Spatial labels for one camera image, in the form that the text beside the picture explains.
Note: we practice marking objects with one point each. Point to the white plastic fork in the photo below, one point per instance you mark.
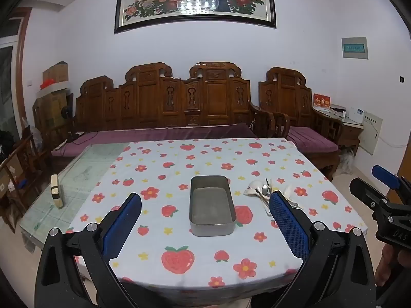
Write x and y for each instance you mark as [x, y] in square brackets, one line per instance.
[249, 192]

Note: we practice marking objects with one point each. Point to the metal fork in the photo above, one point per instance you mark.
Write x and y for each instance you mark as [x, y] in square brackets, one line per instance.
[293, 204]

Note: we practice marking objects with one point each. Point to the wooden side chair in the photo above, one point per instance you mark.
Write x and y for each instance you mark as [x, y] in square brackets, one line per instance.
[19, 173]

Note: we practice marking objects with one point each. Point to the cream block black band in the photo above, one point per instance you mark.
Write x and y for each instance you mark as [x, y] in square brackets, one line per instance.
[57, 192]

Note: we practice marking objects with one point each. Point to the carved wooden sofa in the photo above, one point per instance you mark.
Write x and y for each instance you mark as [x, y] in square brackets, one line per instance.
[151, 102]

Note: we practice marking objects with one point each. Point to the person's right hand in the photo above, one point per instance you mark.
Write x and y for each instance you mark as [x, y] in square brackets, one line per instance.
[388, 266]

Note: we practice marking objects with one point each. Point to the wooden door frame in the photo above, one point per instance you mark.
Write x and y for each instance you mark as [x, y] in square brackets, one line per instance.
[24, 70]

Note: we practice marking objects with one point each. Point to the carved wooden armchair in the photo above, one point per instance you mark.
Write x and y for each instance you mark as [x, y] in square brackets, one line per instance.
[289, 93]

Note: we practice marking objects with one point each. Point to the white power strip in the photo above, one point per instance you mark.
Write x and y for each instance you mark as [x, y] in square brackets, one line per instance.
[60, 146]

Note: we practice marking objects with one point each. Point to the red plastic object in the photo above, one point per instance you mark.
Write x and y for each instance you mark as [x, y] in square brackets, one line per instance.
[47, 82]

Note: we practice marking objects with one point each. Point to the strawberry flower print tablecloth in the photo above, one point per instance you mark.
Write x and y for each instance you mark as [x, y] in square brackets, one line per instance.
[192, 154]

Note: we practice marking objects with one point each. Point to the framed peacock flower painting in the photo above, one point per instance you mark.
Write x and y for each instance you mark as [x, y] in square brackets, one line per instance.
[160, 6]

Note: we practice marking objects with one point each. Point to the wooden side table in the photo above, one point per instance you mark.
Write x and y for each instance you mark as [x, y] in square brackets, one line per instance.
[350, 131]

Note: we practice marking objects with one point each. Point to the white box blue label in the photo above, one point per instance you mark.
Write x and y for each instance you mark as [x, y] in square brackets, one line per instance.
[355, 115]

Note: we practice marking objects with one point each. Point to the rectangular metal tray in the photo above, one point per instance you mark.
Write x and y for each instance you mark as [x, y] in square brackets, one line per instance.
[208, 205]

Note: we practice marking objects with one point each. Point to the dark wooden chopstick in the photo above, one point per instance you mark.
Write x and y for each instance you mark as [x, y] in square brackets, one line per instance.
[268, 199]

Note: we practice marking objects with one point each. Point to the red gift box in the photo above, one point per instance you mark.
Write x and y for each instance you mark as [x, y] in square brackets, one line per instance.
[321, 101]

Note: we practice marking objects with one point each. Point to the small metal spoon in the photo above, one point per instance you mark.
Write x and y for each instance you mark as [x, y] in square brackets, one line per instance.
[265, 190]

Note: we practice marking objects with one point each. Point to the purple armchair cushion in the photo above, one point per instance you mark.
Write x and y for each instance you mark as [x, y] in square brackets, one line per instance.
[308, 136]

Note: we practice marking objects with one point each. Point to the small cardboard box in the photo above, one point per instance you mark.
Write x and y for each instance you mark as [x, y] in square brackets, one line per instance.
[56, 72]

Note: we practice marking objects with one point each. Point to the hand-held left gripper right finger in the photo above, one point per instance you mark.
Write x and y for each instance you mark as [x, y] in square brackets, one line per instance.
[289, 227]

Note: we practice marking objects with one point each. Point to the grey flat box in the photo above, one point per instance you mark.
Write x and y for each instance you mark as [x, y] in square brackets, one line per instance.
[338, 110]

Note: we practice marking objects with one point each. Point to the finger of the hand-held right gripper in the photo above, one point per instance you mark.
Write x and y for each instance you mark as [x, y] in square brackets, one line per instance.
[385, 174]
[369, 192]

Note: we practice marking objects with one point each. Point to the large cardboard box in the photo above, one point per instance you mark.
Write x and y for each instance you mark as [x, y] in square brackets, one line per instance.
[51, 109]

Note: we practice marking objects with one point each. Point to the grey wall electric box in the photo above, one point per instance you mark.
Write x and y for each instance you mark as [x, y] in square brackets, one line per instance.
[354, 48]

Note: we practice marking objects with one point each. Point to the small black fan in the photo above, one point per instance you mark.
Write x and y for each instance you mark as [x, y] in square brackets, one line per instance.
[67, 114]

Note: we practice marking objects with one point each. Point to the clear plastic bag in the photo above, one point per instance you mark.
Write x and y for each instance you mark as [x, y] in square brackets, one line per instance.
[346, 162]

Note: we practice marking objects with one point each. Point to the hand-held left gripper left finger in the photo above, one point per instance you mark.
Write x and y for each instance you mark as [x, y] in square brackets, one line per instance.
[123, 224]

